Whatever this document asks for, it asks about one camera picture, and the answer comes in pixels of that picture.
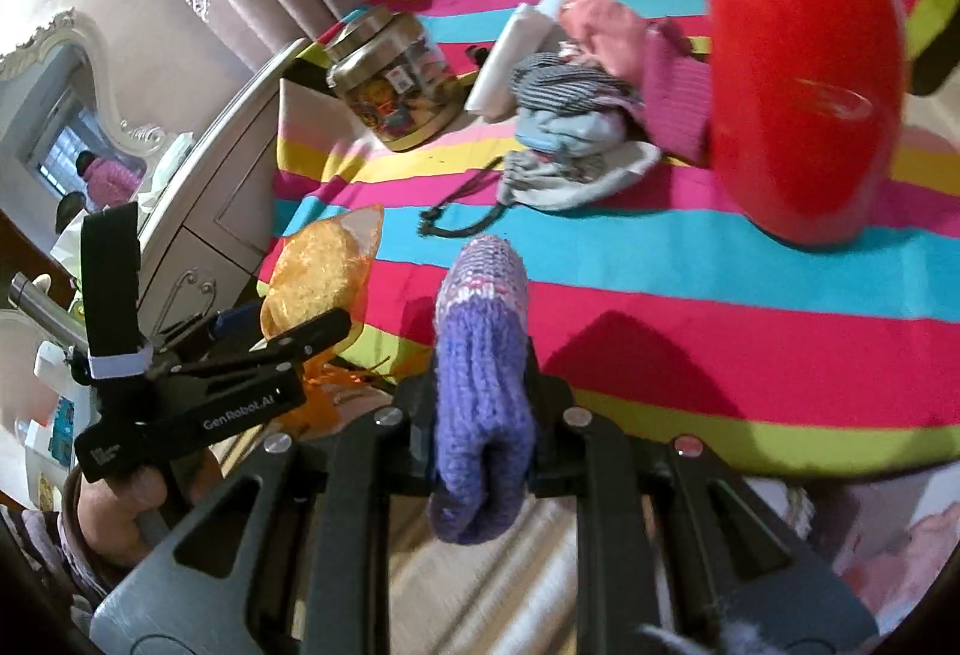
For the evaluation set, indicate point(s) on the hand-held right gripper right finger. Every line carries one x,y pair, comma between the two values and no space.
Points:
553,434

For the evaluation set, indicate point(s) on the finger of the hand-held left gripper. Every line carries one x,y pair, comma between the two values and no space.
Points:
315,332
232,319

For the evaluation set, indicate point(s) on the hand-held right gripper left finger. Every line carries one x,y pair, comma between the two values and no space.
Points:
409,434

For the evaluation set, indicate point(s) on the orange mesh bag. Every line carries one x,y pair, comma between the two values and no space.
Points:
315,269

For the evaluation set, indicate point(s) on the purple knitted sock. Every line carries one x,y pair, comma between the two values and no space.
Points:
480,400

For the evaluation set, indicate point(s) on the light blue cloth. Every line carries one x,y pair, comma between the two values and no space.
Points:
570,130

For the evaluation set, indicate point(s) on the salmon pink garment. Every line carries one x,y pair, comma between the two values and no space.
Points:
607,33

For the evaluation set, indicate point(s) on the person's left hand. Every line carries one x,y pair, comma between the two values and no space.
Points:
120,505

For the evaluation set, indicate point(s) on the white ornate dresser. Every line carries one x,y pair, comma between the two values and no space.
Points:
225,205

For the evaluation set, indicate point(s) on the cream ribbed blanket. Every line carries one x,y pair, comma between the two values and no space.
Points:
465,587

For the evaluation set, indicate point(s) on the metal cylinder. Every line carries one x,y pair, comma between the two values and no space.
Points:
37,306

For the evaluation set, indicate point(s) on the rainbow striped bed sheet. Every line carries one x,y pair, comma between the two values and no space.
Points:
675,280

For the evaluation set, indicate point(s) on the white framed mirror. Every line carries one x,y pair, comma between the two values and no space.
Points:
60,130

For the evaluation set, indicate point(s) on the glass jar with metal lid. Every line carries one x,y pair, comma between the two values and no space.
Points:
390,78

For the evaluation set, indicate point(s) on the white folded cloth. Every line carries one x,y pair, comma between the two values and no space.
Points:
506,63

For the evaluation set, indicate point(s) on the grey striped cloth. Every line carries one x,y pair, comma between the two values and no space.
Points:
559,78

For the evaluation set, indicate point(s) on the pale printed cloth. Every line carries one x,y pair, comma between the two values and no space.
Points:
892,535

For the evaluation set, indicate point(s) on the magenta knitted cloth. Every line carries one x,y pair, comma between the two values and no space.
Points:
675,93

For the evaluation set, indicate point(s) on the red glossy container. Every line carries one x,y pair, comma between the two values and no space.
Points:
802,85

